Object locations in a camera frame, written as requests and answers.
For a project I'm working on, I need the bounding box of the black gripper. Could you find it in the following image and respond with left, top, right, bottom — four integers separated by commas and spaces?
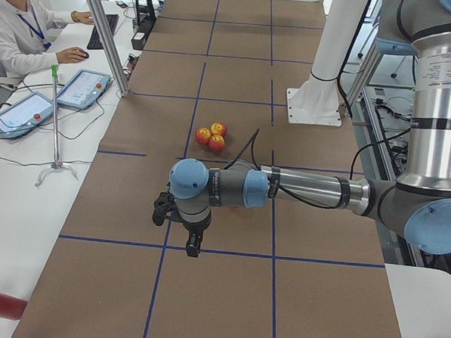
183, 212, 212, 257

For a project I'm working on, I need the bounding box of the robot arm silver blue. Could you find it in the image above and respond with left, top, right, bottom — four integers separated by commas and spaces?
153, 0, 451, 257

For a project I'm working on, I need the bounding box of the red yellow apple front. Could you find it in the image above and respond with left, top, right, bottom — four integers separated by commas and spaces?
208, 135, 225, 153

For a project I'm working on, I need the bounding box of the red yellow apple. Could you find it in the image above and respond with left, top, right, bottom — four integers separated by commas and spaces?
210, 122, 227, 137
195, 127, 212, 145
208, 135, 225, 153

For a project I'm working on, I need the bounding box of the red yellow apple left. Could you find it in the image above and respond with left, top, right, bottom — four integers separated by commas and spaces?
195, 127, 212, 145

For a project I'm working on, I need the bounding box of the red yellow apple back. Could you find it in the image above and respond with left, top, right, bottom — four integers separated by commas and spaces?
210, 122, 227, 137

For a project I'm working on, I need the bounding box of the silver grabber stick green tip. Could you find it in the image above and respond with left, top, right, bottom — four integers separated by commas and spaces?
35, 64, 79, 188

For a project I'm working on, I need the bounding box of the brown paper table cover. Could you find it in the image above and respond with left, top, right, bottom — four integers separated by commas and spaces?
14, 0, 401, 338

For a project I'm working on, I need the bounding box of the blue teach pendant far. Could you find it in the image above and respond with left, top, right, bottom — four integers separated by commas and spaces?
57, 69, 111, 110

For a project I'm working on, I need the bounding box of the blue teach pendant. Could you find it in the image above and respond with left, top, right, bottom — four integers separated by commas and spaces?
0, 91, 54, 139
57, 69, 111, 110

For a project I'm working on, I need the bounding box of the black box on desk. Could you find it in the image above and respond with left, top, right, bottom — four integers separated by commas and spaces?
131, 32, 148, 51

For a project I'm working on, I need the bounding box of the blue teach pendant near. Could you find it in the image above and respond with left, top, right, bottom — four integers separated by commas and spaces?
0, 91, 54, 139

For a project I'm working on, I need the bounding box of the black keyboard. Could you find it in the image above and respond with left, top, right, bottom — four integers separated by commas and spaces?
86, 12, 120, 52

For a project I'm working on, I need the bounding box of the person in white hoodie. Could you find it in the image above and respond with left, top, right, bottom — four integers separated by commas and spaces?
0, 0, 94, 78

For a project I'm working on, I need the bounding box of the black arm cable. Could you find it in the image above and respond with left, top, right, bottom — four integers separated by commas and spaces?
221, 126, 413, 214

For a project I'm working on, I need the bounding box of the white camera stand pedestal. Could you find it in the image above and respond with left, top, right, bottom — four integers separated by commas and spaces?
286, 0, 371, 126

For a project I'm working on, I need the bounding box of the aluminium frame post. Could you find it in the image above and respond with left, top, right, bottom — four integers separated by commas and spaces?
86, 0, 129, 97

